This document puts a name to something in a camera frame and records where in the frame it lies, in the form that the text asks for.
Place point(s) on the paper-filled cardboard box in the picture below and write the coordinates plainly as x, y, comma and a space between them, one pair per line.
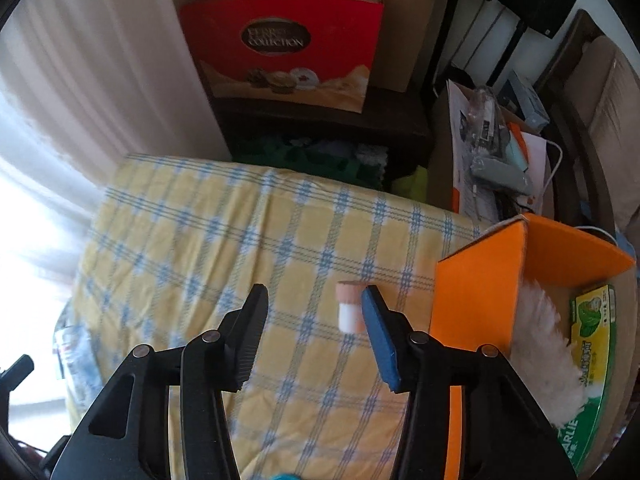
442, 160

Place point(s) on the blue collapsible funnel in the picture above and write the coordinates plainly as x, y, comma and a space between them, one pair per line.
285, 476

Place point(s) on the white feather duster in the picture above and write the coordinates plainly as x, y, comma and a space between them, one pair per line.
540, 350

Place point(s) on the clear plastic packet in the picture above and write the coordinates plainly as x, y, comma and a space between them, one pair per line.
482, 120

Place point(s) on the white sheer curtain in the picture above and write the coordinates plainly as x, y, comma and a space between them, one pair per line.
100, 60

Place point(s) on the brown sofa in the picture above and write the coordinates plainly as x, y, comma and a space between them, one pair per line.
575, 125

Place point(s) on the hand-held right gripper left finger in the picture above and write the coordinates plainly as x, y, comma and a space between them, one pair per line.
247, 340

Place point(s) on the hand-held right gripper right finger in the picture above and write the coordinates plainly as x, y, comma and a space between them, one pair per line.
380, 340

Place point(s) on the orange cardboard box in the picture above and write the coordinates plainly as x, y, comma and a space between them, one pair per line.
475, 290

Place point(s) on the grey plastic device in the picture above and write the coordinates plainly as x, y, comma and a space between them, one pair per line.
500, 172

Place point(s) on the green knitted cloth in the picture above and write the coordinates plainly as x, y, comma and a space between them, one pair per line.
310, 155

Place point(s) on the white paper sheet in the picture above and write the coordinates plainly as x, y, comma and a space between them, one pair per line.
460, 110

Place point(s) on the black speaker stand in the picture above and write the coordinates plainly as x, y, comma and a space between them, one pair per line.
510, 50
454, 25

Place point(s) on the large brown sofa cushion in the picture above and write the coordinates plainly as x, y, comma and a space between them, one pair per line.
610, 110

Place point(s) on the grey blue box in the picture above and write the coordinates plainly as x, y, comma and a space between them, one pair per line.
527, 100

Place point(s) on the green printed carton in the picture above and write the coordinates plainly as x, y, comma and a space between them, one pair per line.
595, 320

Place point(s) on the red chocolate gift bag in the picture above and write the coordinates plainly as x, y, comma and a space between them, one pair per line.
280, 15

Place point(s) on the clear bottle with pink cap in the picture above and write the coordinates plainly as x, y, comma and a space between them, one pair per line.
77, 360

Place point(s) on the small white peach-capped bottle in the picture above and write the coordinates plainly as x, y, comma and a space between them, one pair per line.
350, 310

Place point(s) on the yellow blue checkered tablecloth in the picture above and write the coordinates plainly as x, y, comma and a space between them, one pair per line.
200, 240

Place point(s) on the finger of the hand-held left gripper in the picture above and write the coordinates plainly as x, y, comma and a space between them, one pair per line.
15, 369

